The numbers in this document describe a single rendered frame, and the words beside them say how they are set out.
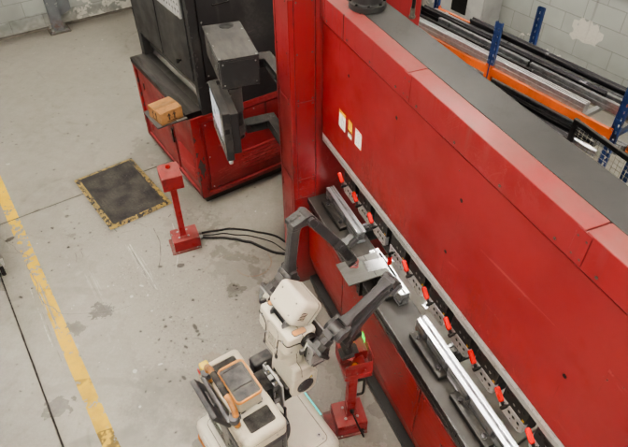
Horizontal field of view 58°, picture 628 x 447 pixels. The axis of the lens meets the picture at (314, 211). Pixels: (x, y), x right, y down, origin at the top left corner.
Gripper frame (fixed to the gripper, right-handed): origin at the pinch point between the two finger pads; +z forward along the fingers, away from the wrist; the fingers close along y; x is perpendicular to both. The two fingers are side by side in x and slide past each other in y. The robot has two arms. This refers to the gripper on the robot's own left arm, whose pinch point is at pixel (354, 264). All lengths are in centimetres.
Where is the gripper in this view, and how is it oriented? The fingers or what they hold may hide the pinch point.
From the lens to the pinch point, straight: 330.0
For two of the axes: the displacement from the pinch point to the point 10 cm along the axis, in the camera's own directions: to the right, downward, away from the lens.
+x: -8.0, 6.0, 0.6
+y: -4.0, -6.1, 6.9
